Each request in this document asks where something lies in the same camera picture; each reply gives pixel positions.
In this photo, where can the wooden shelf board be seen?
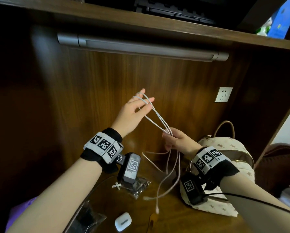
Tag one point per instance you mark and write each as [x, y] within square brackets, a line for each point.
[111, 15]

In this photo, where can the person's right forearm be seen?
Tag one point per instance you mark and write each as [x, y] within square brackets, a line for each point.
[261, 211]

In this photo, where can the large black device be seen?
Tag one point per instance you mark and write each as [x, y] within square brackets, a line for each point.
[174, 9]

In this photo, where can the blue printed box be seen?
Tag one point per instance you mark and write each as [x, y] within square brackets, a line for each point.
[283, 19]

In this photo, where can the clear bag with dark contents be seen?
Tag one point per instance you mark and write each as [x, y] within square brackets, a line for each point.
[141, 186]

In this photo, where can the left marker wristband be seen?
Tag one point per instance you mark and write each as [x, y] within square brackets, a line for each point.
[103, 145]

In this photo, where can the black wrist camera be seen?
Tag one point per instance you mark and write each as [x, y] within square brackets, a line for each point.
[131, 167]
[191, 188]

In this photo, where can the person's right hand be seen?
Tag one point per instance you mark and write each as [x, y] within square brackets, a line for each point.
[181, 143]

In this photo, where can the large crinkled bag black contents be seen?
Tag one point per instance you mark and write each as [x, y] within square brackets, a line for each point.
[86, 219]

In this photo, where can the person's left hand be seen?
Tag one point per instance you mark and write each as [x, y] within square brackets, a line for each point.
[130, 116]

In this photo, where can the right marker wristband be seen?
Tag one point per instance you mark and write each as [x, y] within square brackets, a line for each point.
[208, 158]

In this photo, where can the small white green figurine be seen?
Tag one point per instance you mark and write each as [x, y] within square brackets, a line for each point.
[264, 27]

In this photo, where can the person's left forearm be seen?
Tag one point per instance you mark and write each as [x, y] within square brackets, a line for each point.
[57, 198]

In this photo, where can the grey light bar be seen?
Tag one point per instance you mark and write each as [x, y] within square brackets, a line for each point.
[147, 47]

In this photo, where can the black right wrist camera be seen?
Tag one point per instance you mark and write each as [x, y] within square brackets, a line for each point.
[191, 188]

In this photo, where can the small white ribbon cross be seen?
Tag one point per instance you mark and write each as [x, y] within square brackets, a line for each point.
[116, 186]

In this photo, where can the marker wristband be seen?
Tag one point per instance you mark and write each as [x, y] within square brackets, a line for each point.
[103, 145]
[208, 158]

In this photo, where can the beige horse-print backpack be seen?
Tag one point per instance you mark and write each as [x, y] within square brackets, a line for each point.
[232, 148]

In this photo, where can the dark wooden bed headboard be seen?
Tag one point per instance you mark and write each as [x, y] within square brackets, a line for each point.
[278, 167]

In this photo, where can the white wall socket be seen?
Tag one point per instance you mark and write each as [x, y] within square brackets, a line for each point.
[223, 94]

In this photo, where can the wooden comb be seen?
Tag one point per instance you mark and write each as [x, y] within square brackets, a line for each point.
[151, 224]

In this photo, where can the white oval object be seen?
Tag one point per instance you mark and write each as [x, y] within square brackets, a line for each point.
[123, 222]

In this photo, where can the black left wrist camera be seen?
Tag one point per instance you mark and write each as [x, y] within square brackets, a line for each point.
[131, 167]

